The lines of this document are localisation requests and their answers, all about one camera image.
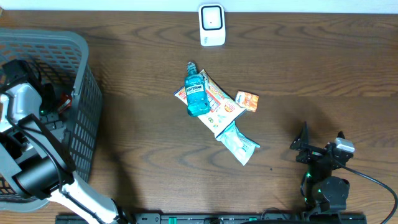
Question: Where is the right black cable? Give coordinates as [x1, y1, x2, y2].
[332, 158, 398, 224]

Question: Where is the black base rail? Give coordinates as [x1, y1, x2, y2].
[55, 212, 368, 224]

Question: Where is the cream snack bag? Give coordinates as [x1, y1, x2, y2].
[175, 70, 245, 136]

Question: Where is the light blue wipes packet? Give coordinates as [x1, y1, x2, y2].
[216, 121, 260, 166]

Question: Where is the blue mouthwash bottle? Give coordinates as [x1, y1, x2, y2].
[185, 62, 210, 117]

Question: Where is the grey plastic shopping basket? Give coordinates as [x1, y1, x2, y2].
[0, 28, 104, 213]

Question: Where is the white barcode scanner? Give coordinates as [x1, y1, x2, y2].
[198, 4, 226, 47]

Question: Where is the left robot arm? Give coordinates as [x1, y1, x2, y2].
[1, 81, 135, 223]

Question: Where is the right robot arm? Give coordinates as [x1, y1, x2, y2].
[290, 123, 355, 221]

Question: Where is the red snack bar wrapper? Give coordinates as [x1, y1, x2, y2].
[57, 93, 73, 114]

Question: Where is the small orange packet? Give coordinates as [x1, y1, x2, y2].
[235, 91, 259, 112]

